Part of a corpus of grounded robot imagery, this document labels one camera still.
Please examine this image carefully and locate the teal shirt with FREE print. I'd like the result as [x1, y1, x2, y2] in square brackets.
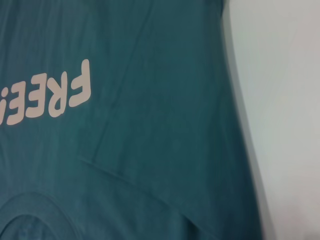
[0, 0, 267, 240]

